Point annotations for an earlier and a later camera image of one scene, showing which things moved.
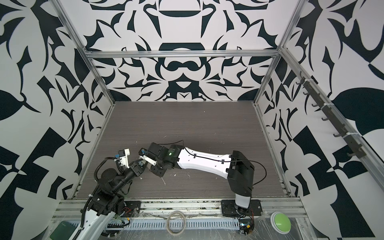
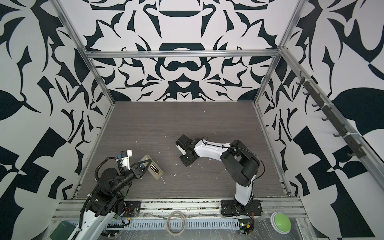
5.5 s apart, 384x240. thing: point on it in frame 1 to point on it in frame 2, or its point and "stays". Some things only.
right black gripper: [155, 170] to [185, 162]
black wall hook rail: [324, 105] stays
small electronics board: [246, 225] stays
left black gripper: [135, 169] stays
